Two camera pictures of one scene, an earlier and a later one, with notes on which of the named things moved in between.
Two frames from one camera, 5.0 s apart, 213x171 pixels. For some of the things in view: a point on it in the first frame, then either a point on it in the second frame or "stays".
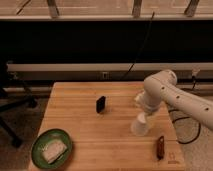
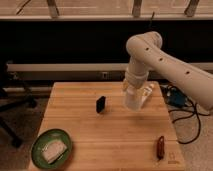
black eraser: [100, 104] stays
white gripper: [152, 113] to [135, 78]
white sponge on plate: [52, 150] stays
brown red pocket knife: [161, 147] stays
